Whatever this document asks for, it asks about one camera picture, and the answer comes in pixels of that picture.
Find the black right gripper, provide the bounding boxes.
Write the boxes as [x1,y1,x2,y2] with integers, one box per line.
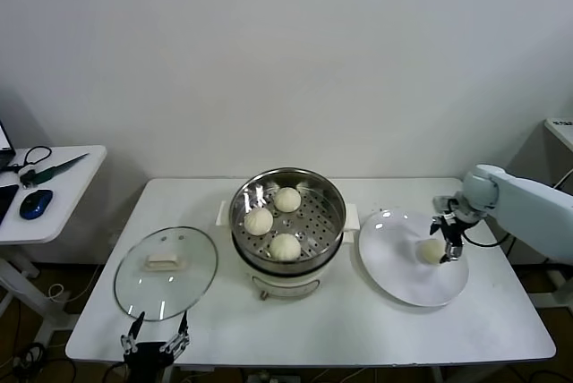
[429,214,466,267]

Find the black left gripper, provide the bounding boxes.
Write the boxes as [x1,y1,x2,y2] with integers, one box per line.
[119,310,192,383]

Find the white steamed baozi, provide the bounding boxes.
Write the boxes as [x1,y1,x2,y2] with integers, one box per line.
[244,207,275,236]
[415,240,445,266]
[273,186,302,214]
[269,233,302,262]

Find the round glass pot lid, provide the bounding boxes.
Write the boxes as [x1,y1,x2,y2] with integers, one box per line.
[112,226,219,322]

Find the perforated steel steamer basket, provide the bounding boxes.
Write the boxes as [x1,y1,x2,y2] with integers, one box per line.
[229,167,346,268]

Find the round white plate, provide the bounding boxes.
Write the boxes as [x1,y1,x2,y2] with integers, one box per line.
[357,207,470,308]

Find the small white side table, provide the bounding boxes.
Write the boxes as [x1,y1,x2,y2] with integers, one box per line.
[0,145,107,344]

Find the blue computer mouse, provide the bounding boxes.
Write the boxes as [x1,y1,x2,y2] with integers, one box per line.
[18,189,54,222]

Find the black phone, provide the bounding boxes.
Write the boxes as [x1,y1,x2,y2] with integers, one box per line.
[0,184,20,226]

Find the black laptop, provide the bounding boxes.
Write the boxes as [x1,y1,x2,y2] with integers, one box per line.
[0,121,17,170]

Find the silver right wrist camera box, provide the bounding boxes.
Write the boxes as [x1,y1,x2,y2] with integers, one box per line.
[432,193,469,218]

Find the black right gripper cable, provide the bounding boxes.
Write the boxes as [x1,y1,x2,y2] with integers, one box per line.
[460,219,512,249]

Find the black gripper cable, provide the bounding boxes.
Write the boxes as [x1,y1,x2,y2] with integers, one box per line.
[103,358,131,383]
[460,219,512,249]

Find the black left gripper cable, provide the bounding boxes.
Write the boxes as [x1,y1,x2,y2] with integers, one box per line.
[103,358,131,383]

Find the white floor cable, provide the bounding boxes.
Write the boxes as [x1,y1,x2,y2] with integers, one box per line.
[46,261,105,304]

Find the black floor cables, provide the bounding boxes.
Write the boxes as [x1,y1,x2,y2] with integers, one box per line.
[11,341,75,383]

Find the green handled knife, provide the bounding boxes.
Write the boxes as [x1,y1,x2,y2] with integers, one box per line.
[17,153,90,188]

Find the black looped cable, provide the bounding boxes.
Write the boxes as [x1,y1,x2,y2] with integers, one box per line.
[7,146,52,174]

